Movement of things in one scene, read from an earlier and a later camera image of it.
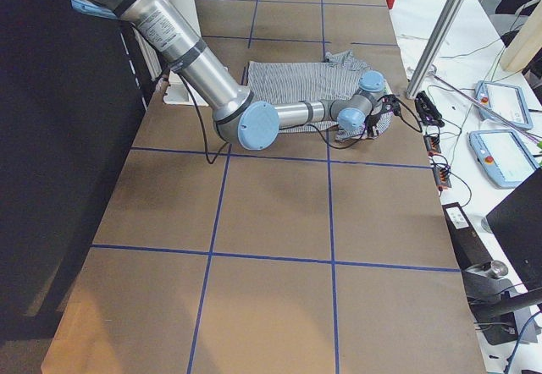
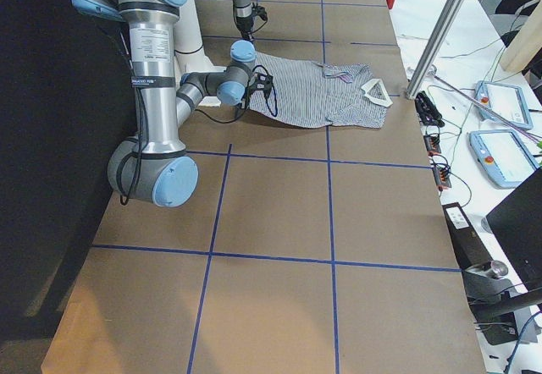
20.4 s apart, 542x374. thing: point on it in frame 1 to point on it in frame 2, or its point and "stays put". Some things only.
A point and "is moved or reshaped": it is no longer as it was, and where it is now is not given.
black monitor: x=517 y=222 stays put
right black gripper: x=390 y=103 to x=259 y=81
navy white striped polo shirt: x=337 y=77 is moved or reshaped
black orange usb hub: x=441 y=173 stays put
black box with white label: x=469 y=249 stays put
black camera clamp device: x=428 y=111 stays put
